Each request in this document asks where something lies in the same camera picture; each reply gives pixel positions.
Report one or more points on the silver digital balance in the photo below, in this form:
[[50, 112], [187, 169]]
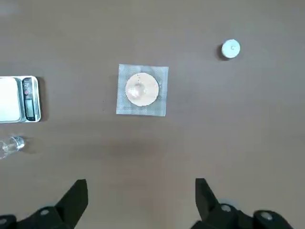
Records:
[[9, 100]]

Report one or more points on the tiny clear glass vessel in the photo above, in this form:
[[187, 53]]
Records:
[[136, 90]]

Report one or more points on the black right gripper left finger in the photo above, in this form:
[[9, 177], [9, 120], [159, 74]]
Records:
[[69, 207]]

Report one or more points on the small clear glass beaker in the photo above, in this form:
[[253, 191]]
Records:
[[14, 143]]

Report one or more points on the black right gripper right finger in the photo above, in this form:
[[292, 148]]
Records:
[[209, 210]]

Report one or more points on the white tealight candle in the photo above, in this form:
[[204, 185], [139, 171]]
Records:
[[231, 48]]

